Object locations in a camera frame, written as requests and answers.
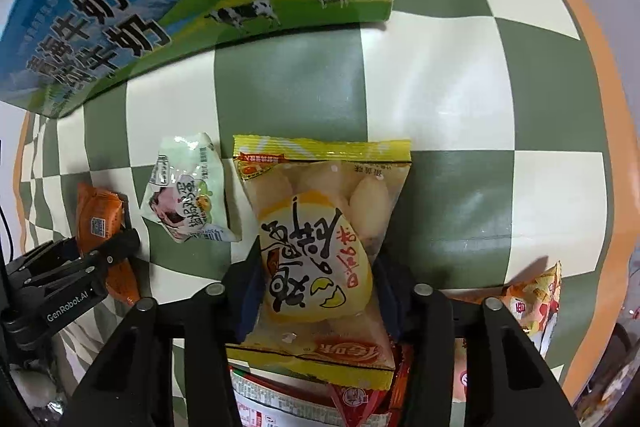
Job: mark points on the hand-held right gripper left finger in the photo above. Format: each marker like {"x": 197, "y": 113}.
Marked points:
{"x": 248, "y": 307}

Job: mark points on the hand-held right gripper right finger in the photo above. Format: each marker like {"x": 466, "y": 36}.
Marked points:
{"x": 390, "y": 307}

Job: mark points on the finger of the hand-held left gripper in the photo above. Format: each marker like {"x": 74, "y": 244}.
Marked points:
{"x": 126, "y": 212}
{"x": 120, "y": 243}

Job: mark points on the orange snack packet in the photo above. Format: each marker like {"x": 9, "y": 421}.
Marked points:
{"x": 97, "y": 217}

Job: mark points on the yellow clear snack packet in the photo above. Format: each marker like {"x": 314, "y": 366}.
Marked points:
{"x": 310, "y": 257}

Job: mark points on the printed cardboard box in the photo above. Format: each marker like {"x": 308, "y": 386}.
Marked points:
{"x": 175, "y": 7}

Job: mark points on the white green egg packet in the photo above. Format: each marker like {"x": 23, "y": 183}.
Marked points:
{"x": 185, "y": 192}

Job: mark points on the small orange sachet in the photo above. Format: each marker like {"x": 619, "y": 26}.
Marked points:
{"x": 401, "y": 377}

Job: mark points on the white red snack packet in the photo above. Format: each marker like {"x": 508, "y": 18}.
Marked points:
{"x": 270, "y": 402}

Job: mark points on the small red snack packet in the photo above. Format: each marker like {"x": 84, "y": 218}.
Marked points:
{"x": 357, "y": 402}

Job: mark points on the red panda snack packet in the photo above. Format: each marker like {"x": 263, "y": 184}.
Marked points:
{"x": 535, "y": 307}

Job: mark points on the green checkered mat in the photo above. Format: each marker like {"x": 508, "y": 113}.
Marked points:
{"x": 425, "y": 117}

